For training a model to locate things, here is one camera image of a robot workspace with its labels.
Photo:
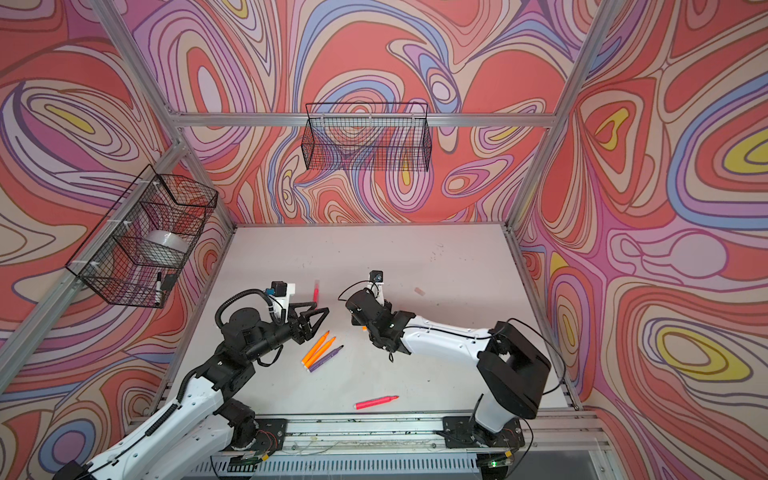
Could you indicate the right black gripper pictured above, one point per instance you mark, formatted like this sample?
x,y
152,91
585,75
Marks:
x,y
370,312

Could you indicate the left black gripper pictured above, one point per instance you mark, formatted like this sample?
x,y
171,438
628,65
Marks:
x,y
301,324

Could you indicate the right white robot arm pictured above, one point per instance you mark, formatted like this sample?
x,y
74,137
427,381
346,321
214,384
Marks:
x,y
513,369

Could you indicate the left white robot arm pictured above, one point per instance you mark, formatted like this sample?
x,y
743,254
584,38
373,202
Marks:
x,y
205,417

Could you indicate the orange pen middle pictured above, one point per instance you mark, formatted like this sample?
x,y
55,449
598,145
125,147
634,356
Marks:
x,y
320,352

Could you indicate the orange pen left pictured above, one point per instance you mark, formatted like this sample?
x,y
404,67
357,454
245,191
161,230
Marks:
x,y
313,350

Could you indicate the purple pen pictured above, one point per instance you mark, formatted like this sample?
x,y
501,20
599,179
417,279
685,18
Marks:
x,y
323,360

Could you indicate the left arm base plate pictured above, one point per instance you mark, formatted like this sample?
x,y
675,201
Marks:
x,y
262,435

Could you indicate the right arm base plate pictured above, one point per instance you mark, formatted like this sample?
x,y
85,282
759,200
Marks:
x,y
464,432

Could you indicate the black wire basket left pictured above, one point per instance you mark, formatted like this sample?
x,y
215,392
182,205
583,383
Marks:
x,y
153,226

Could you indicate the black wire basket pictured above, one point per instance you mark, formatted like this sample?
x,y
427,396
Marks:
x,y
153,226
367,136

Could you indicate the black wire basket back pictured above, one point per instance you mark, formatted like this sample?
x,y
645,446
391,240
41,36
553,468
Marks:
x,y
367,136

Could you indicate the aluminium front rail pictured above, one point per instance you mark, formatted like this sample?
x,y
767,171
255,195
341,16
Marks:
x,y
421,432

